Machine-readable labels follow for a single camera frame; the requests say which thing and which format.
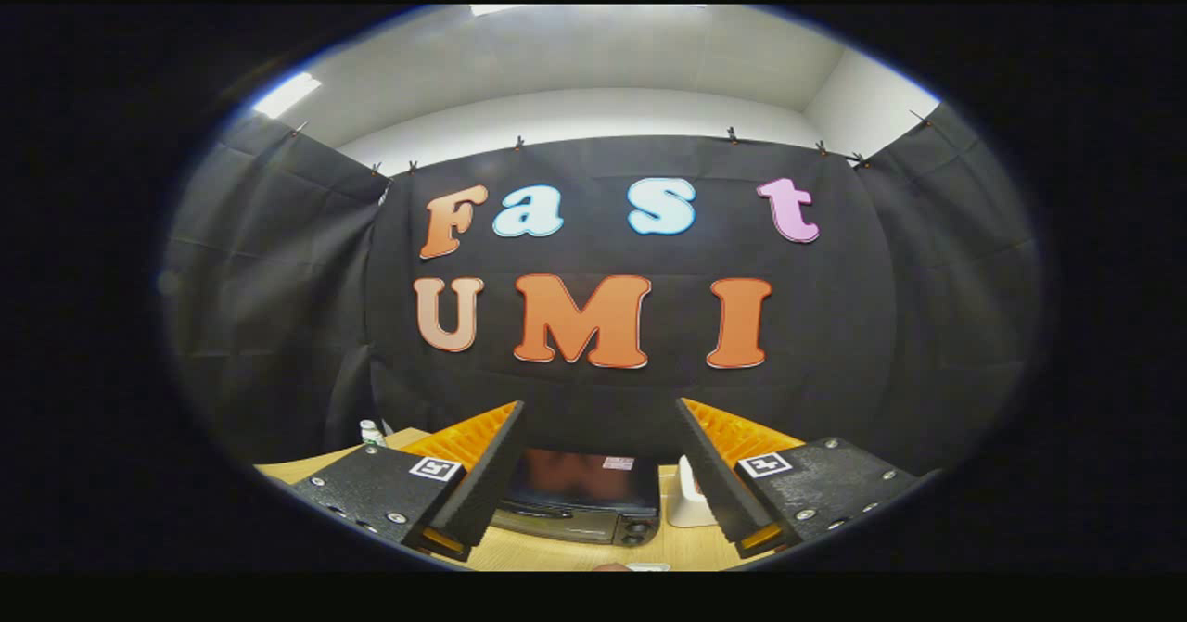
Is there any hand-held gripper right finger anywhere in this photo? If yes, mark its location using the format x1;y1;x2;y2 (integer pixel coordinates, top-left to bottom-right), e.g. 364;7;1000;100
675;397;939;558

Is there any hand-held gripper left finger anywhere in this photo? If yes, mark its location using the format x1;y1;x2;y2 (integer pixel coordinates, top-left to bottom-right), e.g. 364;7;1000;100
278;400;526;563

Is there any black toaster oven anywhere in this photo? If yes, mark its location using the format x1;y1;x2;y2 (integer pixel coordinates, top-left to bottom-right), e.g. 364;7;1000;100
490;449;661;549

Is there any white pop-up toaster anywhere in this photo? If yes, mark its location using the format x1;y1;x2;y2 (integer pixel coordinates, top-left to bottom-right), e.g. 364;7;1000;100
666;455;720;528

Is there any row of black cloth clips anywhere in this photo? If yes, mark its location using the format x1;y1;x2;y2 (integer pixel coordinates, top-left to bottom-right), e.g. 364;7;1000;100
292;110;934;176

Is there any short ceiling light panel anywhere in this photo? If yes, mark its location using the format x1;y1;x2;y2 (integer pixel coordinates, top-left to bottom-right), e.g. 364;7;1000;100
252;72;323;120

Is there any long ceiling light panel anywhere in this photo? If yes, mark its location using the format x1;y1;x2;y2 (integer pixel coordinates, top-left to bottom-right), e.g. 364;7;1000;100
470;5;706;18

